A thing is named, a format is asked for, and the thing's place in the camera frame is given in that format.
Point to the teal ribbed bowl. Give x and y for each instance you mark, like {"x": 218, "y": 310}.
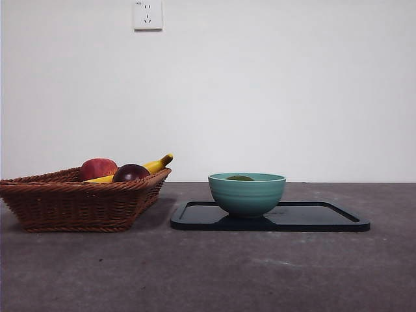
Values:
{"x": 247, "y": 198}

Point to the yellow banana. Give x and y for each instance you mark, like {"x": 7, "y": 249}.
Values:
{"x": 156, "y": 164}

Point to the white wall socket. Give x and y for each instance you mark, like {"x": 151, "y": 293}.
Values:
{"x": 148, "y": 16}

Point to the black rectangular tray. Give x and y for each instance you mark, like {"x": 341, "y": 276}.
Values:
{"x": 308, "y": 216}

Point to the brown wicker basket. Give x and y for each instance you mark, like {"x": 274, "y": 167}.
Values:
{"x": 74, "y": 208}

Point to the green avocado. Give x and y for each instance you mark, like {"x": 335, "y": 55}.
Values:
{"x": 240, "y": 178}

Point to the dark red plum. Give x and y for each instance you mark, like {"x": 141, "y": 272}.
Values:
{"x": 131, "y": 173}

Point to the red apple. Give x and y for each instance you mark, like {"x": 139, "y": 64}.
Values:
{"x": 97, "y": 167}

